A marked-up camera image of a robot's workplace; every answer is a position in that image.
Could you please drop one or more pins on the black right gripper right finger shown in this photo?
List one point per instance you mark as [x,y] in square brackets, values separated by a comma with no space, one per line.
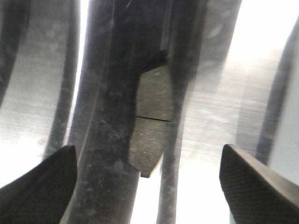
[255,193]

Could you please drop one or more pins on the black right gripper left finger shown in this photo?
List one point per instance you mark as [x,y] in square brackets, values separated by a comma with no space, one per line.
[42,195]

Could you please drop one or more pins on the dark grey brake pad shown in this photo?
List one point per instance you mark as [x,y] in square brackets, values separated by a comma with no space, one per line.
[153,115]

